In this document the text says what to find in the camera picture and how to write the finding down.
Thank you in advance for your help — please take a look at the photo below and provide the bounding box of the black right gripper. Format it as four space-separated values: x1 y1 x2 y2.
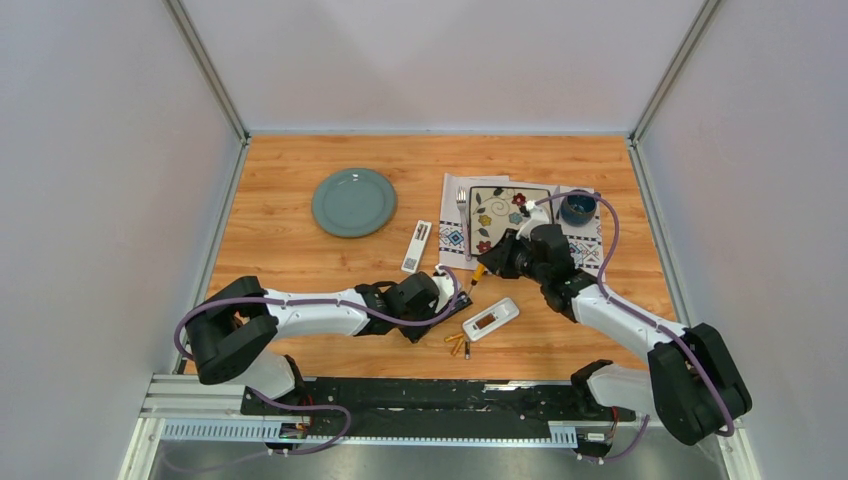
476 229 547 286

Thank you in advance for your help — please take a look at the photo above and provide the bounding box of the yellow handled screwdriver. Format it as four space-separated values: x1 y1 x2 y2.
466 263 486 297

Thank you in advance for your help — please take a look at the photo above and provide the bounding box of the long white remote control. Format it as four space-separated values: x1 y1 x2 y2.
400 220 432 274

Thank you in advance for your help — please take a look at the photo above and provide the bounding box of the short white remote control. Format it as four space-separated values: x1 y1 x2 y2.
462 297 520 342

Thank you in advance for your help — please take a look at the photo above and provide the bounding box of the black remote control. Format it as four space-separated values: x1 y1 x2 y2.
425 292 473 330

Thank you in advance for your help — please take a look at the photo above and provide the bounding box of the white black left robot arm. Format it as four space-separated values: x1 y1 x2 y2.
175 268 461 415

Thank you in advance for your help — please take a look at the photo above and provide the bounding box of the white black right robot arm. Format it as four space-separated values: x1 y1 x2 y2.
477 224 753 445

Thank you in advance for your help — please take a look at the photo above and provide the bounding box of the floral square ceramic plate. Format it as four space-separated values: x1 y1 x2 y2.
468 186 551 257

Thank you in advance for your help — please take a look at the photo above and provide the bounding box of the white patterned placemat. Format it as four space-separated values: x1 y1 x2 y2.
439 173 604 273

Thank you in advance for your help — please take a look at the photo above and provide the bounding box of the dark blue mug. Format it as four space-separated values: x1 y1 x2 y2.
558 189 598 227

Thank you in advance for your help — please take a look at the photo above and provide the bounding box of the silver fork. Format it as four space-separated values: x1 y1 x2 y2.
456 186 472 262

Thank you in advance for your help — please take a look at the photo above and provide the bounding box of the teal round plate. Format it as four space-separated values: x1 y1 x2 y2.
311 168 398 238

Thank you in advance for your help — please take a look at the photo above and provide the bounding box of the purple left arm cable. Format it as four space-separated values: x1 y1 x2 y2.
173 266 462 362

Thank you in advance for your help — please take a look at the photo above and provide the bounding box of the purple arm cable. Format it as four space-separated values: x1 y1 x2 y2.
535 190 737 437
173 266 462 362

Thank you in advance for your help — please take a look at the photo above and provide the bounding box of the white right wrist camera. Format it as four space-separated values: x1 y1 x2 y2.
516 201 551 239

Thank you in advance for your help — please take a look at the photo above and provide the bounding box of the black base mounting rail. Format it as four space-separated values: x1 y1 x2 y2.
240 377 637 452

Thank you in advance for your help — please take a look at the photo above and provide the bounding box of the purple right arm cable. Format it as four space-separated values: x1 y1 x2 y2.
535 190 737 437

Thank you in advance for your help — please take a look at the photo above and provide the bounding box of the aluminium frame rail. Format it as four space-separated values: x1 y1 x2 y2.
140 374 244 419

